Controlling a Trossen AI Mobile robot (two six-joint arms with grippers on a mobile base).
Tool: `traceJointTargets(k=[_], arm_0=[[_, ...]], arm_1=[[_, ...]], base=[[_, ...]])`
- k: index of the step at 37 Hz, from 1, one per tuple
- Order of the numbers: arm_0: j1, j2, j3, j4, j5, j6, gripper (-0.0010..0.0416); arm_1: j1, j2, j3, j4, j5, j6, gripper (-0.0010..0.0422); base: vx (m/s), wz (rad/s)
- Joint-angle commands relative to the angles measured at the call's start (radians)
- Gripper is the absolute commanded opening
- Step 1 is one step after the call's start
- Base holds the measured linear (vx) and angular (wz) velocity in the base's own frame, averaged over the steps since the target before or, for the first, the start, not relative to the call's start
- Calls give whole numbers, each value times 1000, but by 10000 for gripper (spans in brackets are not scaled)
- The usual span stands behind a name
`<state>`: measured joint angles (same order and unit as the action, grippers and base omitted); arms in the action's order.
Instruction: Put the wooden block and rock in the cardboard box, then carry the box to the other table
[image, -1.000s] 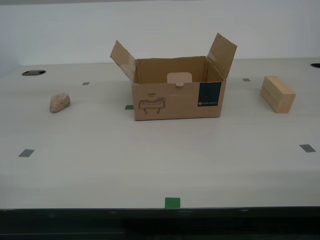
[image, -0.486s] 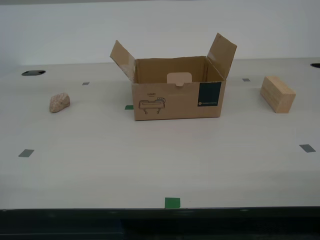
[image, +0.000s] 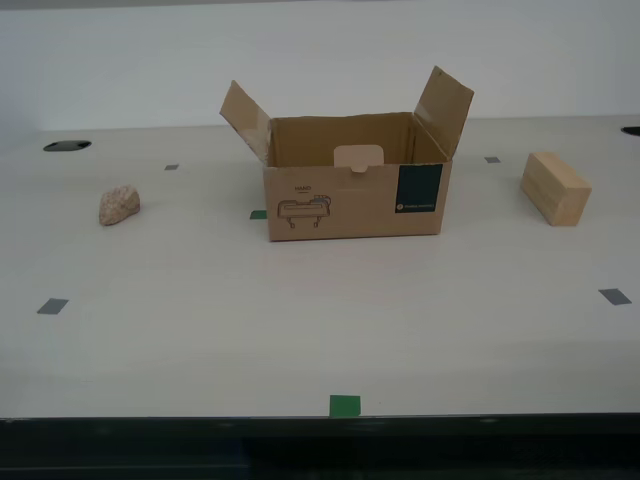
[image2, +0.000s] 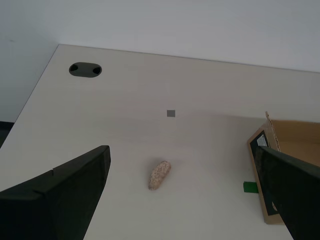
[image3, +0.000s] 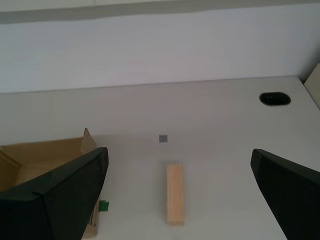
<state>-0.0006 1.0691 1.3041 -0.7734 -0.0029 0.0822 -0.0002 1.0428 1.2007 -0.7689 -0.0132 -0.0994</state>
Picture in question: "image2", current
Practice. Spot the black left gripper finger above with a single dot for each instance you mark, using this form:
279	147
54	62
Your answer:
297	195
55	200

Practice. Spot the brown cardboard box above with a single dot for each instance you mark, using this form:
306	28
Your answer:
295	135

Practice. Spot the speckled pink granite rock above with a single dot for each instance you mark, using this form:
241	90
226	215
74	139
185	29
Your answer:
160	175

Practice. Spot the green tape piece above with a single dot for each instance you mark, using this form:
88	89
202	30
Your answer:
249	187

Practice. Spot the grey tape square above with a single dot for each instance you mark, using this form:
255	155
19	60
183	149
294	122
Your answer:
171	113

